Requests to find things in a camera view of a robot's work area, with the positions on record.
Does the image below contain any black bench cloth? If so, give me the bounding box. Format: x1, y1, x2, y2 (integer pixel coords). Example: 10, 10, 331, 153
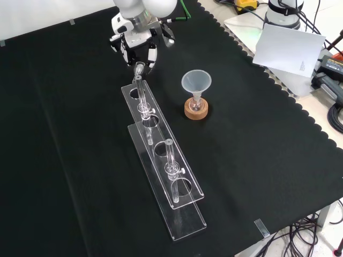
0, 0, 343, 257

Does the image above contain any white paper sheet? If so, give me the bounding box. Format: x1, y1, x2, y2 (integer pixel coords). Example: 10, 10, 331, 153
252, 23, 327, 79

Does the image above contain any black floor cable bundle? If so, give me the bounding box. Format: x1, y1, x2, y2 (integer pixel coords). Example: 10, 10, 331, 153
278, 211, 343, 257

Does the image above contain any coiled black cable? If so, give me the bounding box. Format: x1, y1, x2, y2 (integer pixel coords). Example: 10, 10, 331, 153
327, 102, 343, 135

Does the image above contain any cork ring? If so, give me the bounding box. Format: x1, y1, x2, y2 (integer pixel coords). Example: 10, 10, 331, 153
184, 97, 209, 121

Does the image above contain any black tripod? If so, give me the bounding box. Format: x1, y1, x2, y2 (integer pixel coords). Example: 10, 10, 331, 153
325, 26, 343, 54

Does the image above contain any yellow stop button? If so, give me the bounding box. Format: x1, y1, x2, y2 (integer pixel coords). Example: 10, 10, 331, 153
235, 0, 260, 14

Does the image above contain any grey bench leg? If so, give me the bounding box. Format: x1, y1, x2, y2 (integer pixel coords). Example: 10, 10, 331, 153
318, 199, 343, 229

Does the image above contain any clear acrylic funnel stand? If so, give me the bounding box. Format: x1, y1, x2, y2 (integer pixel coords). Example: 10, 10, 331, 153
121, 74, 207, 243

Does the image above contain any clear glass weighing funnel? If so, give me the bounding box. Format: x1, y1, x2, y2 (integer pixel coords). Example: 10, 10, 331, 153
132, 61, 147, 85

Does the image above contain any small glass round-bottom flask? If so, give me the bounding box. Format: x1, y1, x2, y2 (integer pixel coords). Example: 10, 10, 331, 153
187, 92, 205, 112

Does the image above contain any black plastic device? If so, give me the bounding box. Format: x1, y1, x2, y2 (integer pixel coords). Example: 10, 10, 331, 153
311, 72, 343, 104

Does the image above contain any green cable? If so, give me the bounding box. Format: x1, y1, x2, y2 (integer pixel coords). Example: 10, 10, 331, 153
167, 0, 192, 24

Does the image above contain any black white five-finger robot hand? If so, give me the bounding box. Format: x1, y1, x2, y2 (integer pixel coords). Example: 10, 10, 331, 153
109, 13, 163, 77

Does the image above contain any black yellow-labelled power adapter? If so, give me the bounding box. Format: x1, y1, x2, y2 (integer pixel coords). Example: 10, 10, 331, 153
318, 55, 343, 79

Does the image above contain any pale board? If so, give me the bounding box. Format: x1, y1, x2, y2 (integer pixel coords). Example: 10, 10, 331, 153
223, 10, 318, 97

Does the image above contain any translucent white plastic funnel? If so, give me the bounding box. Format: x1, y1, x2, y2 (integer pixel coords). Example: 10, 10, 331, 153
181, 69, 212, 108

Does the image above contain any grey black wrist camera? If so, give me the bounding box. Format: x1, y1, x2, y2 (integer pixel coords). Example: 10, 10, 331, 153
160, 22, 177, 49

